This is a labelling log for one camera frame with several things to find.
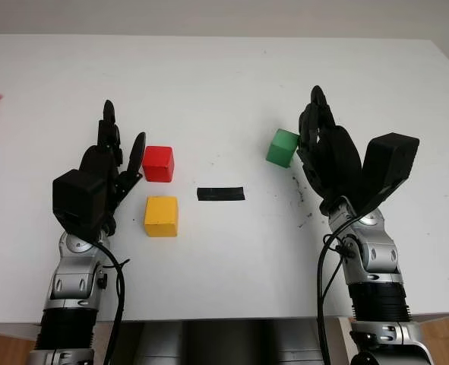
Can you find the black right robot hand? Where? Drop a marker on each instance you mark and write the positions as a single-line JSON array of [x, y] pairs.
[[334, 159]]

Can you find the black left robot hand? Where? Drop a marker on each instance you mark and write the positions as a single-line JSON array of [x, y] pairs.
[[102, 156]]

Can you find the green wooden block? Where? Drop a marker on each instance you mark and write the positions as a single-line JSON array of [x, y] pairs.
[[281, 148]]

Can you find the red wooden block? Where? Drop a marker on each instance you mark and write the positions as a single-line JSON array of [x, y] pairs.
[[157, 163]]

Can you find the yellow wooden block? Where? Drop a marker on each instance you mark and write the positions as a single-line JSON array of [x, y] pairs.
[[161, 216]]

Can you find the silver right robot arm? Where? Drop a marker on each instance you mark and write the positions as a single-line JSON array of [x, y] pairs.
[[376, 281]]

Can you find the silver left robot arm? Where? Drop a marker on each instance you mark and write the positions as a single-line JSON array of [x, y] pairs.
[[70, 281]]

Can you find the black tape strip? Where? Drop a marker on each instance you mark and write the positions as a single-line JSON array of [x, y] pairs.
[[220, 194]]

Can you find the pale table leg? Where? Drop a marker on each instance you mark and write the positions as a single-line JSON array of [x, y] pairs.
[[103, 342], [343, 338]]

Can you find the dark grey robot torso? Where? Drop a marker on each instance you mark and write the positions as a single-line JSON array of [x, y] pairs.
[[224, 342]]

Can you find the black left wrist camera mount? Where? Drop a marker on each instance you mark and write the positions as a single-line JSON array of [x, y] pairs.
[[79, 197]]

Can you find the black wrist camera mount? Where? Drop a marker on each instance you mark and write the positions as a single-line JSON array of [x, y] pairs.
[[389, 159], [79, 197]]

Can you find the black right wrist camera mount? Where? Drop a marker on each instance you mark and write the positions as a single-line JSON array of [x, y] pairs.
[[389, 159]]

